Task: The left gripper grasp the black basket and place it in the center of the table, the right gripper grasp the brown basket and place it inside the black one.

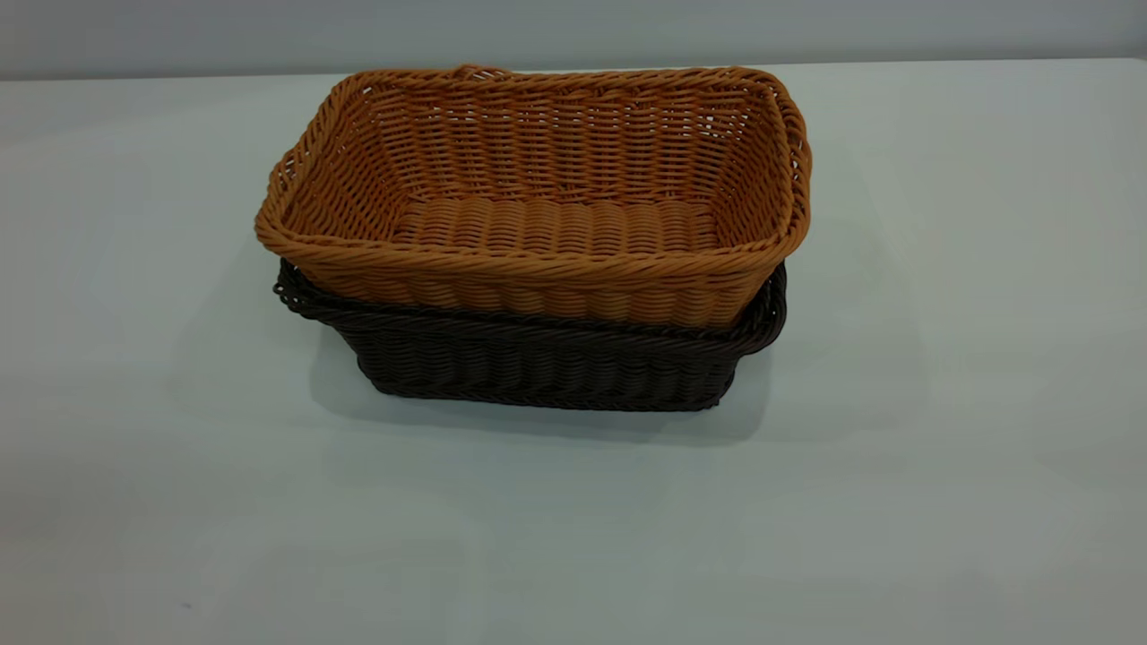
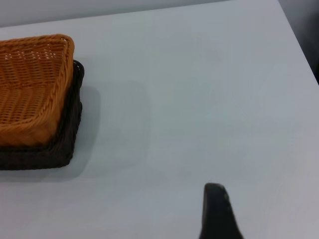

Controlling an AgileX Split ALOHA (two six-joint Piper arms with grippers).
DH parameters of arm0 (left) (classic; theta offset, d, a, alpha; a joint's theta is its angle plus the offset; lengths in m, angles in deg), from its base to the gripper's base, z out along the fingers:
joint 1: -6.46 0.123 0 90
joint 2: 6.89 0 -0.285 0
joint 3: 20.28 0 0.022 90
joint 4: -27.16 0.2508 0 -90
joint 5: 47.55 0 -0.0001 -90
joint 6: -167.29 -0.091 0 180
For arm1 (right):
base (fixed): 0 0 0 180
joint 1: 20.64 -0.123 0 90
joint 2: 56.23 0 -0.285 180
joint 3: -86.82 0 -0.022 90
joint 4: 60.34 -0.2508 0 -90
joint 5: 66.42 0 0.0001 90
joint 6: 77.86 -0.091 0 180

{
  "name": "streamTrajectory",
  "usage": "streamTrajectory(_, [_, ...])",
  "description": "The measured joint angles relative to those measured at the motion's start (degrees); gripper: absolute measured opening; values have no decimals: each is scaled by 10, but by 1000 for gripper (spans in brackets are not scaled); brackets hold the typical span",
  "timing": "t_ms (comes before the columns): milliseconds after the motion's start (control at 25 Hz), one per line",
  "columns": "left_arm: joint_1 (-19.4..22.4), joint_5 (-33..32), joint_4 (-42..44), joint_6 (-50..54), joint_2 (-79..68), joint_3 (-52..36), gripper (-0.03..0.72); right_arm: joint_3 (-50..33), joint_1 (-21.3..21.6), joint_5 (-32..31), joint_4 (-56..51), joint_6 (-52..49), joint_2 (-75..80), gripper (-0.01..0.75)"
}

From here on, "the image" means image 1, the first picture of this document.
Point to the orange wicker basket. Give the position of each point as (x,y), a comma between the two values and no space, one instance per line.
(556,233)

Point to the black wicker basket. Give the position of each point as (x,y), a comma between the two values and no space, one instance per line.
(538,363)

